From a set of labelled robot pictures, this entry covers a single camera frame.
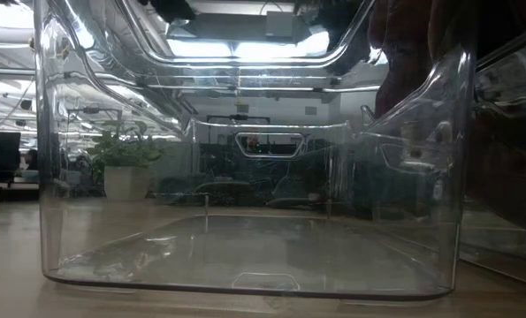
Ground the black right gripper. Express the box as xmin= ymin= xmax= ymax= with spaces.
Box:
xmin=295 ymin=0 xmax=372 ymax=74

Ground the maroon hat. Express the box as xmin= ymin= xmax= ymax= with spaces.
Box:
xmin=463 ymin=0 xmax=526 ymax=235

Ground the ceiling light panel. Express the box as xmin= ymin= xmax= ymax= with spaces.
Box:
xmin=164 ymin=30 xmax=331 ymax=59

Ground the small green potted plant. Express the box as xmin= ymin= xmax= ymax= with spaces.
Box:
xmin=85 ymin=121 xmax=166 ymax=202

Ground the person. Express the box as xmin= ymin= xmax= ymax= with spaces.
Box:
xmin=23 ymin=148 xmax=41 ymax=174

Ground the clear plastic bin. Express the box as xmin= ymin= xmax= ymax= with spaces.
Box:
xmin=454 ymin=17 xmax=526 ymax=292
xmin=30 ymin=0 xmax=478 ymax=304

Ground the low wooden table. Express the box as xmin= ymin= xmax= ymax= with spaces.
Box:
xmin=0 ymin=180 xmax=41 ymax=204

